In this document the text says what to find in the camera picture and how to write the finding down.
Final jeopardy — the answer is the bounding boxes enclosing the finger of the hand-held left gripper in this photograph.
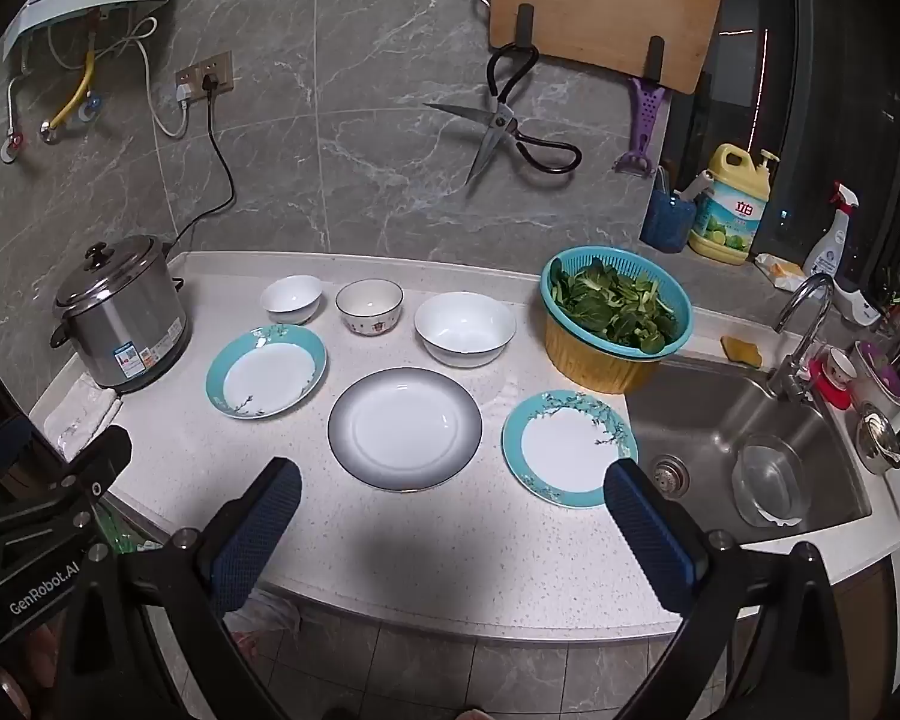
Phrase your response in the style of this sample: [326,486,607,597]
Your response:
[45,425,133,518]
[0,416,37,485]

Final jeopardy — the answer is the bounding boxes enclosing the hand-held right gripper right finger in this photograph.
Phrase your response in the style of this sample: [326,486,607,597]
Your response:
[604,457,848,720]

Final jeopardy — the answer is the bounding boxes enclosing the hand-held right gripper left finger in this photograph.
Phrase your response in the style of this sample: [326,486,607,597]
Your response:
[71,456,303,720]

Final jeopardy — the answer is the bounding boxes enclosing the teal floral rimmed plate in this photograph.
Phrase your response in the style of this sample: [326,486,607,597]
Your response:
[205,324,328,419]
[502,390,639,509]

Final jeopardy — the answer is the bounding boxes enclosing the grey rimmed white plate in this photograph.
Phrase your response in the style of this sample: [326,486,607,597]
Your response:
[327,367,484,494]

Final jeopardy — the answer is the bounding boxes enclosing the small white bowl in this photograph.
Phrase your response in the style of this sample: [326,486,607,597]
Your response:
[261,274,323,326]

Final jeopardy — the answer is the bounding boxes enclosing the patterned dark rimmed bowl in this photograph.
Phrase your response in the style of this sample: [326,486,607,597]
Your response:
[335,279,404,337]

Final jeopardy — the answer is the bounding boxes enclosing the large white bowl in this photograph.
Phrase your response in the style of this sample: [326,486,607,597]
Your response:
[414,291,518,369]

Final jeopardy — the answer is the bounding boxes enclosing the white folded towel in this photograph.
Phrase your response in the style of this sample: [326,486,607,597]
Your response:
[41,375,125,460]

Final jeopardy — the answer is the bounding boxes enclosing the sink drain strainer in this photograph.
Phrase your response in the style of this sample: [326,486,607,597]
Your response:
[652,454,689,492]

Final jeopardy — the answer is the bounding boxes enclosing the green plastic bag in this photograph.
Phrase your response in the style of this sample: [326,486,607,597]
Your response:
[97,514,147,552]

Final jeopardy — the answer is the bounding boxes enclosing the white plastic bag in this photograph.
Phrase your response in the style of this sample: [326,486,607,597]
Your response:
[225,589,302,638]

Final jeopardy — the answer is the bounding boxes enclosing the steel sink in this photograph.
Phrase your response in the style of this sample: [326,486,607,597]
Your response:
[626,356,872,541]

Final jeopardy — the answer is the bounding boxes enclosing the clear glass bowl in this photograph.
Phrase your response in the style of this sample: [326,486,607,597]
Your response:
[731,433,805,527]

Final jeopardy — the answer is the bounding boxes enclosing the steel rice cooker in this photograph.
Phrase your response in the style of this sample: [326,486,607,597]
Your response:
[51,235,191,395]

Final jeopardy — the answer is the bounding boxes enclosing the yellow ribbed basin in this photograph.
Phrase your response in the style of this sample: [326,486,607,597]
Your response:
[544,307,680,395]

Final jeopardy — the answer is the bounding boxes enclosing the yellow sponge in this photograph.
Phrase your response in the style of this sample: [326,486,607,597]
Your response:
[722,335,764,368]

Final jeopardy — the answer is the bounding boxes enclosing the teal strainer basket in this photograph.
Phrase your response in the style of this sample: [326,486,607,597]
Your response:
[540,246,693,358]

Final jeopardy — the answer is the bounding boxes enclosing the chrome faucet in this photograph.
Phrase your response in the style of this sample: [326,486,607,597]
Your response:
[766,274,835,402]

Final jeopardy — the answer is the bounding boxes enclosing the red mat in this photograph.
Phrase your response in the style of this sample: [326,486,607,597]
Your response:
[808,345,852,411]

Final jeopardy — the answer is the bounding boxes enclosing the green leafy vegetables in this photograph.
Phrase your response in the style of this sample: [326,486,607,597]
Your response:
[553,259,677,352]

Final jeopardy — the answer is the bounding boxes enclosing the small patterned cup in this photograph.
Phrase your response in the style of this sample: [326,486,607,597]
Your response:
[825,347,860,391]

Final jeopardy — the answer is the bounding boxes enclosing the white utensil container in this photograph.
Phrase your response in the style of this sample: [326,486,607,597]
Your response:
[851,337,900,407]

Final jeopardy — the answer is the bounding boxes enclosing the white and yellow cloth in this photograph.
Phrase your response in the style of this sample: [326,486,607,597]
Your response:
[754,253,803,290]

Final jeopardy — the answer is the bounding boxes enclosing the blue utensil cup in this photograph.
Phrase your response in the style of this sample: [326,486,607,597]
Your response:
[640,165,697,254]

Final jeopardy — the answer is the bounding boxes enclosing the yellow detergent bottle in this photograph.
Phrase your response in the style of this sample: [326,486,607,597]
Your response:
[688,144,781,266]

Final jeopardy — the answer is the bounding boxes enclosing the white spray bottle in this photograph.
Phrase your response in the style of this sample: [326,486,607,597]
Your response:
[804,181,863,278]

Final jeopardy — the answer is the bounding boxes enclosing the wooden cutting board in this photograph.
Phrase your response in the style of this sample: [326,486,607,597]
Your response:
[490,0,724,96]

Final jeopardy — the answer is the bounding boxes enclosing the black power cable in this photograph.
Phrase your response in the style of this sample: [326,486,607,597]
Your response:
[166,75,236,250]

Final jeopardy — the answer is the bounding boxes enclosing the white hose with red valve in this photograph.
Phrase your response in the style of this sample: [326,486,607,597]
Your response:
[0,73,29,164]

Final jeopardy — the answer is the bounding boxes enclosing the white power cable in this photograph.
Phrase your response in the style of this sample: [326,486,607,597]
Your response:
[97,15,193,140]

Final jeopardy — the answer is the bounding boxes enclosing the yellow gas hose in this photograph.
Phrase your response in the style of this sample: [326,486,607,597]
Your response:
[43,51,97,142]

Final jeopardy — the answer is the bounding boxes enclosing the wall power outlet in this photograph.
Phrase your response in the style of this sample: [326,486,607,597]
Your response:
[175,51,235,103]

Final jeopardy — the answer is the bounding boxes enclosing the black handled kitchen scissors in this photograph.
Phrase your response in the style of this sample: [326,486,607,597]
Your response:
[423,43,582,185]

